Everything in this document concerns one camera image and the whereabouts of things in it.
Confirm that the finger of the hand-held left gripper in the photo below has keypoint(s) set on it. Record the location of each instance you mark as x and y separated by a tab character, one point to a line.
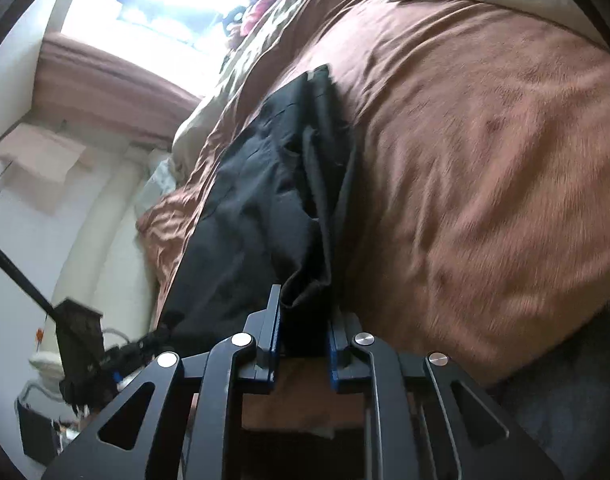
132	350

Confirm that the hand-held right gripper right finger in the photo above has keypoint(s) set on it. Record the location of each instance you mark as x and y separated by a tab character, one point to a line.
337	360

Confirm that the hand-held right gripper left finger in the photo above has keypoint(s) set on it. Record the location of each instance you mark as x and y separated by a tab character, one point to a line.
272	325

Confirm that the black garment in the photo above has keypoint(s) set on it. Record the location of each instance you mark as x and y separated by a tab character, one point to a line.
265	200

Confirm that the black bin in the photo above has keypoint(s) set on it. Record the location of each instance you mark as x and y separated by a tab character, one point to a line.
35	430

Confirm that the white cloth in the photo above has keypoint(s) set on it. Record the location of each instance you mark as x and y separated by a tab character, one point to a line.
160	182

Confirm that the cardboard box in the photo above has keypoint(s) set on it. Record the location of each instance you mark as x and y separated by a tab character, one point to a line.
40	165

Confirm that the brown bed sheet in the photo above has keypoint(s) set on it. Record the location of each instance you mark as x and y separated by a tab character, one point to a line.
485	185

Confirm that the pink curtain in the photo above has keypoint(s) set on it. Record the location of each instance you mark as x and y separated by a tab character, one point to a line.
115	90

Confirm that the red cloth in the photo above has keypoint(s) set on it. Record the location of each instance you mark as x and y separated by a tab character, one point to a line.
262	7

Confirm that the window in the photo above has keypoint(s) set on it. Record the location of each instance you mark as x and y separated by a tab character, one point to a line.
155	0

